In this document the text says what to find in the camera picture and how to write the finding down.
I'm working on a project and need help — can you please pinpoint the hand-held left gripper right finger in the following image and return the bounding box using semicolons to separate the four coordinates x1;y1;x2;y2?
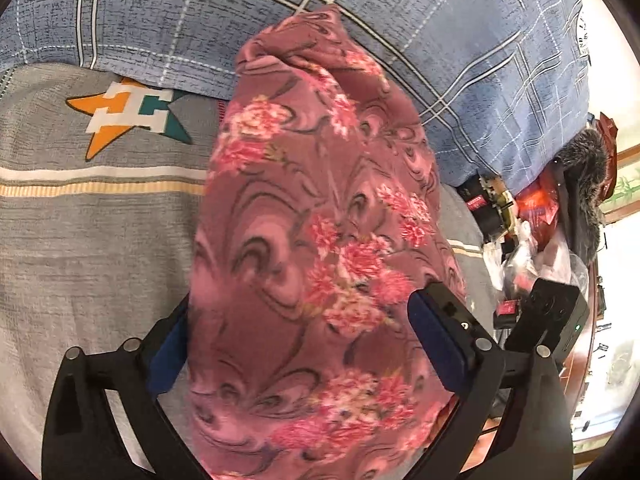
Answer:
406;282;574;480

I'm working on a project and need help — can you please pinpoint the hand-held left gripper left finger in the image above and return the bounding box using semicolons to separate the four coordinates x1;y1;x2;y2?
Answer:
42;295;206;480

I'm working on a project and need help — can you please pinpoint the pink floral fleece garment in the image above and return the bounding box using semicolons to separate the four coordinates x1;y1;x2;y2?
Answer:
187;4;468;480

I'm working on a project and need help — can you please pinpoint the small red packet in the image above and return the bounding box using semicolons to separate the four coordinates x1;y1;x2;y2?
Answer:
492;297;522;332

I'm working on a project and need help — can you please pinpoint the clear plastic bag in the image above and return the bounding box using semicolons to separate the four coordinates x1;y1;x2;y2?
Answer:
482;220;588;303

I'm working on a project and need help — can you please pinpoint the red snack packet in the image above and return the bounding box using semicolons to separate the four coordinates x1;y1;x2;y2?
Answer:
514;167;560;228

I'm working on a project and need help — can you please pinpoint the black box with red label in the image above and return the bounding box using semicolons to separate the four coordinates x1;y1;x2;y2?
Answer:
459;174;517;242

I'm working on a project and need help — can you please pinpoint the dark fur-trimmed garment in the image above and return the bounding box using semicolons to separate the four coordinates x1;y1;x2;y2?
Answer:
552;127;617;263

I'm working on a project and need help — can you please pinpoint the grey star-print bed sheet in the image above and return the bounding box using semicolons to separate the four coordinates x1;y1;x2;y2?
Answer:
0;62;501;480

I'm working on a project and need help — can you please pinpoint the wooden framed bamboo picture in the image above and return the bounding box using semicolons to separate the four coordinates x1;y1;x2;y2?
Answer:
597;142;640;226

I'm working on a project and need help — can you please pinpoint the blue plaid quilt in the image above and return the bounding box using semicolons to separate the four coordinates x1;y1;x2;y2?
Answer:
0;0;592;196

